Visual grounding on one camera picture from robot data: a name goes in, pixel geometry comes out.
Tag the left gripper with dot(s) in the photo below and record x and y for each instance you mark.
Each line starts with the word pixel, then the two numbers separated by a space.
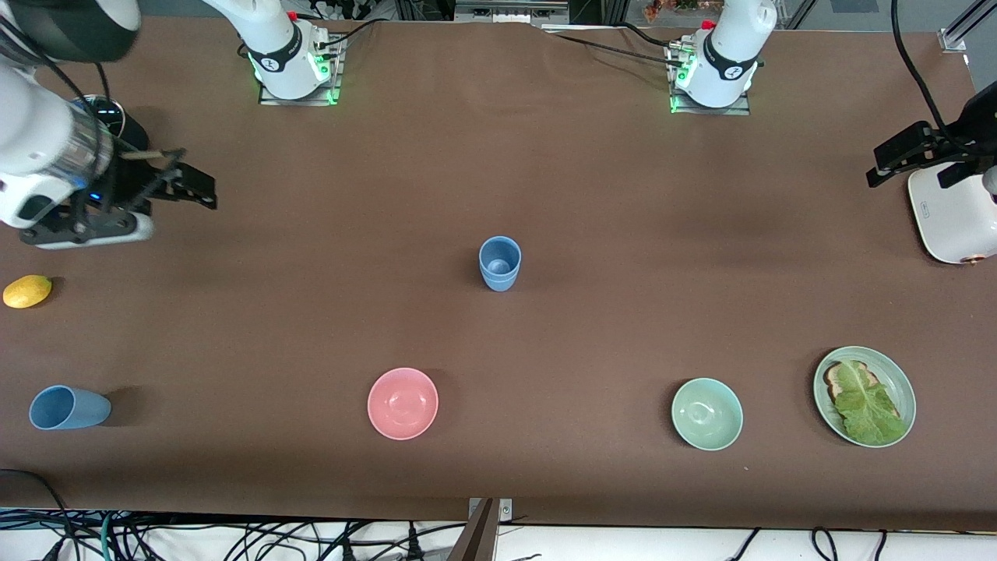
pixel 968 127

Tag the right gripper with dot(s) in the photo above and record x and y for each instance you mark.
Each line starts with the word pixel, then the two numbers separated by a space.
pixel 130 181

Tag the blue plastic cup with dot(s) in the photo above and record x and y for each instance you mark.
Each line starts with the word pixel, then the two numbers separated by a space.
pixel 498 255
pixel 74 409

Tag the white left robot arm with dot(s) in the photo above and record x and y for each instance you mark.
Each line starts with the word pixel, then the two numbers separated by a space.
pixel 732 47

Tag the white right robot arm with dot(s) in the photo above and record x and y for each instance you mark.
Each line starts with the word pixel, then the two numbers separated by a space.
pixel 39 132

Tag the white toaster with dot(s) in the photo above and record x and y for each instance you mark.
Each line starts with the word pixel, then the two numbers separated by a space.
pixel 954 230

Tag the yellow lemon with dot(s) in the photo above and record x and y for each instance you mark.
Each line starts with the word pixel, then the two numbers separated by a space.
pixel 26 292

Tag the mint green plate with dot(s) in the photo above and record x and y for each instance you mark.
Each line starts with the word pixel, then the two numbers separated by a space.
pixel 900 386

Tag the toast bread slice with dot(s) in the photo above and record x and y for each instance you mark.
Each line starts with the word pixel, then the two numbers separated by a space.
pixel 834 382

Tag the green lettuce leaf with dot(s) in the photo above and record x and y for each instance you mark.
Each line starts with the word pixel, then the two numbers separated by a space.
pixel 868 409

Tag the orange flower decoration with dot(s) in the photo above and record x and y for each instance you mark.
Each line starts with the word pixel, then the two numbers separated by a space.
pixel 662 8

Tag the pink bowl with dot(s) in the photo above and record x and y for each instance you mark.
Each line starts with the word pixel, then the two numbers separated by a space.
pixel 403 403

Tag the mint green bowl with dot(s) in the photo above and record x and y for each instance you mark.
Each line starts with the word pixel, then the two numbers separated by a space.
pixel 706 414

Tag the grey power strip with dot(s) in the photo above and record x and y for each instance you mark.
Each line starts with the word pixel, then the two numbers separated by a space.
pixel 510 11

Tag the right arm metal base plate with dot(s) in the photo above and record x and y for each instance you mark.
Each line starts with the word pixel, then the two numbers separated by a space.
pixel 273 101

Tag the aluminium frame profile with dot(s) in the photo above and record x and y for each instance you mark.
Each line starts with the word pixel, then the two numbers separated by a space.
pixel 954 39

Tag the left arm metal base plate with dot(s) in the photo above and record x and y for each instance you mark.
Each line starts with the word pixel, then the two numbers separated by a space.
pixel 740 111

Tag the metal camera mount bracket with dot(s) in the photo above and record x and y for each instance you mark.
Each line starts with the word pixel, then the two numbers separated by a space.
pixel 506 510

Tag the dark camera mount pole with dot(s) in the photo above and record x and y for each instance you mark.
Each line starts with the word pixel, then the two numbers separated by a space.
pixel 475 541

